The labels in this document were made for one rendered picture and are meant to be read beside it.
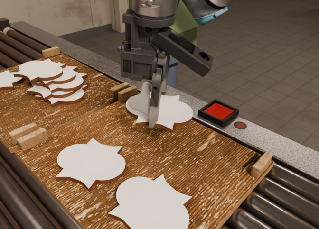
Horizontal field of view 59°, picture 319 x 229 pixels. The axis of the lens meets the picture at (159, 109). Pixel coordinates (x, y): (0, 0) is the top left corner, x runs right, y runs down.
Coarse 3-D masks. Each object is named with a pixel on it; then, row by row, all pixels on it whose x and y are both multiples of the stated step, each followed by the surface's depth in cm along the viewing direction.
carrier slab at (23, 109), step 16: (80, 64) 96; (96, 80) 86; (112, 80) 86; (0, 96) 78; (16, 96) 78; (32, 96) 78; (96, 96) 78; (0, 112) 72; (16, 112) 72; (32, 112) 72; (48, 112) 72; (64, 112) 72; (80, 112) 72; (0, 128) 66; (16, 128) 66; (48, 128) 66; (16, 144) 61
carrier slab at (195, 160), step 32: (64, 128) 66; (96, 128) 66; (128, 128) 66; (160, 128) 66; (192, 128) 66; (32, 160) 57; (128, 160) 57; (160, 160) 57; (192, 160) 57; (224, 160) 57; (256, 160) 57; (64, 192) 50; (96, 192) 50; (192, 192) 50; (224, 192) 50; (96, 224) 45; (192, 224) 45
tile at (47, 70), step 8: (24, 64) 83; (32, 64) 83; (40, 64) 83; (48, 64) 83; (56, 64) 83; (64, 64) 83; (24, 72) 78; (32, 72) 78; (40, 72) 78; (48, 72) 78; (56, 72) 78; (32, 80) 75; (40, 80) 77; (48, 80) 77
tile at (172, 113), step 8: (168, 96) 63; (176, 96) 64; (128, 104) 59; (160, 104) 60; (168, 104) 61; (176, 104) 61; (184, 104) 61; (128, 112) 58; (136, 112) 57; (160, 112) 58; (168, 112) 58; (176, 112) 59; (184, 112) 59; (192, 112) 59; (144, 120) 56; (160, 120) 56; (168, 120) 56; (176, 120) 57; (184, 120) 57; (168, 128) 55
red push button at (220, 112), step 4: (216, 104) 76; (208, 108) 74; (212, 108) 74; (216, 108) 74; (220, 108) 74; (224, 108) 74; (228, 108) 74; (208, 112) 73; (212, 112) 73; (216, 112) 73; (220, 112) 73; (224, 112) 73; (228, 112) 73; (232, 112) 73; (216, 116) 71; (220, 116) 71; (224, 116) 71
